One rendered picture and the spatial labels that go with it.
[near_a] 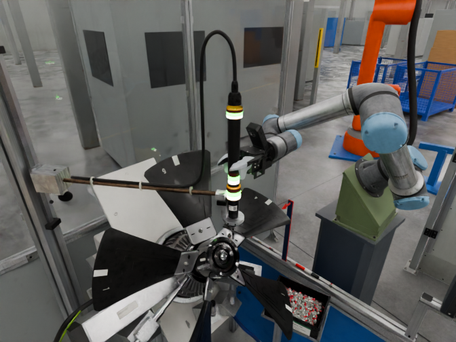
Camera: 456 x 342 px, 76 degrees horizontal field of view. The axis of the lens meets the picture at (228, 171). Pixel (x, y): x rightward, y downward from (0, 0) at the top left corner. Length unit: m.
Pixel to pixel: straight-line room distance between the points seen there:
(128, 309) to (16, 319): 0.79
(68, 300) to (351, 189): 1.29
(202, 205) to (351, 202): 0.72
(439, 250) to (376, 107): 1.99
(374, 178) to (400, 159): 0.34
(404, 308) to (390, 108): 1.91
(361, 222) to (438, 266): 1.54
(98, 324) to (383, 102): 1.01
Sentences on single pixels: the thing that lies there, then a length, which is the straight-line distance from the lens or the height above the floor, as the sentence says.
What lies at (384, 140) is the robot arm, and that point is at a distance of 0.96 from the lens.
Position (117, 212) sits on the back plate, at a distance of 1.11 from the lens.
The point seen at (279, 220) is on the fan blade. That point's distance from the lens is 1.12.
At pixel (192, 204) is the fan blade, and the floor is 1.33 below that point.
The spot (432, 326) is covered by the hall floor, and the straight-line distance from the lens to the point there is 2.65.
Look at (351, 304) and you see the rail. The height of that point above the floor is 0.86.
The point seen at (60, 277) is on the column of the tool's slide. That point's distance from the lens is 1.42.
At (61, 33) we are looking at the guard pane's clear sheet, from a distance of 1.31.
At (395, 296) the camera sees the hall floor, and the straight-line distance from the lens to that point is 2.71.
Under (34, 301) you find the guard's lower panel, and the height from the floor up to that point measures 0.75.
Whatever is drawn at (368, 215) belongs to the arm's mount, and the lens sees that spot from 1.41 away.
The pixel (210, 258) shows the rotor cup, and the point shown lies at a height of 1.24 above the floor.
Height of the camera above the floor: 1.86
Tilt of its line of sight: 28 degrees down
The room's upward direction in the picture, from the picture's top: straight up
